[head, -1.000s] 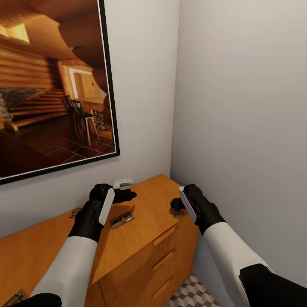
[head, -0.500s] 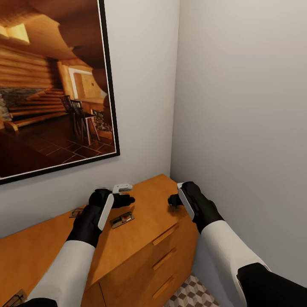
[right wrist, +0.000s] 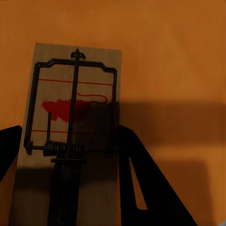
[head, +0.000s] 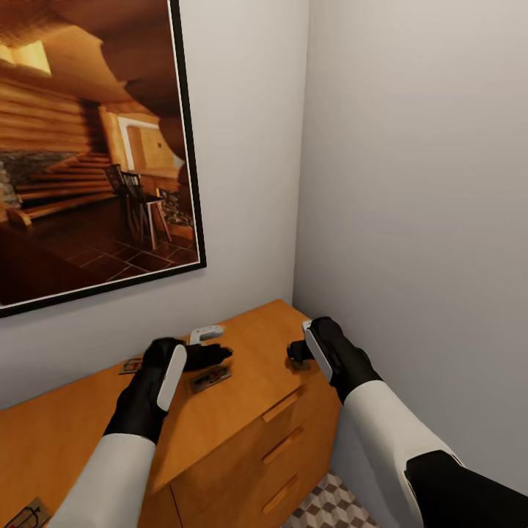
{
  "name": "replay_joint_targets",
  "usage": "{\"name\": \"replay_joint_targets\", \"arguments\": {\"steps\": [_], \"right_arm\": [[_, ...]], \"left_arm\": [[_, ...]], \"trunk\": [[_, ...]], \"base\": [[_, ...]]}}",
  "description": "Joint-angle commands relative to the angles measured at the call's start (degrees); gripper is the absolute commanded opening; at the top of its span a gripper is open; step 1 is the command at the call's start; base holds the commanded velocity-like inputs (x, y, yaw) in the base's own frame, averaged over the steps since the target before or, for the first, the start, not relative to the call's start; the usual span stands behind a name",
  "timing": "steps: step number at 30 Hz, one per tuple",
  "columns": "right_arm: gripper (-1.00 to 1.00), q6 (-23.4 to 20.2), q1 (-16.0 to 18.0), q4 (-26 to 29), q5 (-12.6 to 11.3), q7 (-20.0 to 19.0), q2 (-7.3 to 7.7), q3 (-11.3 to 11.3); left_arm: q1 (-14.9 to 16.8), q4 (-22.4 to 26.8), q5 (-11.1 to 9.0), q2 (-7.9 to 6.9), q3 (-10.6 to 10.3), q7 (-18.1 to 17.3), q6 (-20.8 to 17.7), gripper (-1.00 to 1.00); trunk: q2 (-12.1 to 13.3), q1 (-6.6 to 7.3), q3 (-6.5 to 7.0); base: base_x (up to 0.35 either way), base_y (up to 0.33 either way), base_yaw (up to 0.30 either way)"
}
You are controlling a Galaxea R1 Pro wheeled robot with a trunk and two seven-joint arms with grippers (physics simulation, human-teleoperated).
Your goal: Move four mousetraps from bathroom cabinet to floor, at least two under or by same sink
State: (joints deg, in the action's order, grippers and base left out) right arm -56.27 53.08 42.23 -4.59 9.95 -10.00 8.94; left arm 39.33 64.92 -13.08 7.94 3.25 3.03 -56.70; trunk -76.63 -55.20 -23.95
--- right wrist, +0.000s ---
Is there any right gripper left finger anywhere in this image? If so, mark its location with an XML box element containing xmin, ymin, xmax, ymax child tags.
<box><xmin>0</xmin><ymin>125</ymin><xmax>22</xmax><ymax>181</ymax></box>

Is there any mousetrap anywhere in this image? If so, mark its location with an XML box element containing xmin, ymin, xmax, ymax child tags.
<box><xmin>8</xmin><ymin>43</ymin><xmax>122</xmax><ymax>226</ymax></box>

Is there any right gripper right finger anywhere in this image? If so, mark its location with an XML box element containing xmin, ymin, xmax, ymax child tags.
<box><xmin>118</xmin><ymin>125</ymin><xmax>197</xmax><ymax>226</ymax></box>

